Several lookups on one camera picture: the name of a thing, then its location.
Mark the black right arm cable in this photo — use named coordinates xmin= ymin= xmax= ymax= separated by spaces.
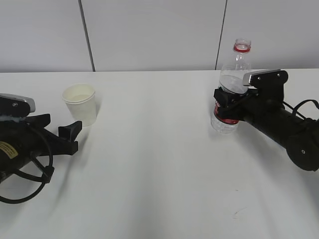
xmin=283 ymin=99 xmax=319 ymax=122

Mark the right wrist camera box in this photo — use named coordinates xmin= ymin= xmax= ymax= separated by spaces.
xmin=242 ymin=69 xmax=289 ymax=103

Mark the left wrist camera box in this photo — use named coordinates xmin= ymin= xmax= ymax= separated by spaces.
xmin=0 ymin=93 xmax=36 ymax=122

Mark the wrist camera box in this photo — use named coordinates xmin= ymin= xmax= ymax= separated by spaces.
xmin=0 ymin=93 xmax=36 ymax=122
xmin=242 ymin=69 xmax=289 ymax=103

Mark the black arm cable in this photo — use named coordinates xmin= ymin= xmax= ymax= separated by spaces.
xmin=283 ymin=99 xmax=319 ymax=122
xmin=0 ymin=124 xmax=55 ymax=205

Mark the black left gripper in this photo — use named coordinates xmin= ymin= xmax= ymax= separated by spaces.
xmin=0 ymin=114 xmax=82 ymax=159

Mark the white paper cup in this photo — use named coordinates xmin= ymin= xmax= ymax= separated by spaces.
xmin=62 ymin=83 xmax=97 ymax=126

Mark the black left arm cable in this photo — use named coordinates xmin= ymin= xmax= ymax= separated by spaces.
xmin=0 ymin=124 xmax=55 ymax=205

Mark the clear water bottle red label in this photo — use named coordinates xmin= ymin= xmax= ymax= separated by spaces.
xmin=211 ymin=38 xmax=251 ymax=134

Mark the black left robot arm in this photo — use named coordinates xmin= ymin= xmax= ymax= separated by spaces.
xmin=0 ymin=114 xmax=83 ymax=184

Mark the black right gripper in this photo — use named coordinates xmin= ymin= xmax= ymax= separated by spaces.
xmin=214 ymin=87 xmax=284 ymax=121

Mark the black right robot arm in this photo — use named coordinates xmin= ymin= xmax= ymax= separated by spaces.
xmin=214 ymin=88 xmax=319 ymax=171

